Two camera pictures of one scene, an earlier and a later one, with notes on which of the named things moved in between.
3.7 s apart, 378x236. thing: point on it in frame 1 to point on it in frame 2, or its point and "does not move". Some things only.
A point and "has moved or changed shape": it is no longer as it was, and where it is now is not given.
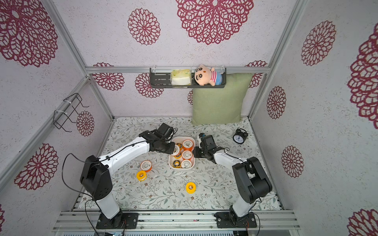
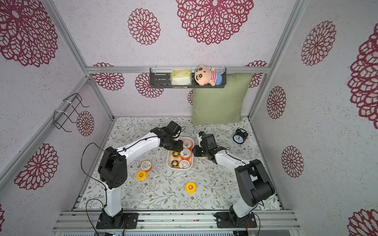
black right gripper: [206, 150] does not move
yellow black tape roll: [176, 163] does not move
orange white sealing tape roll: [188, 145] does not move
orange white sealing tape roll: [176, 150] has moved or changed shape
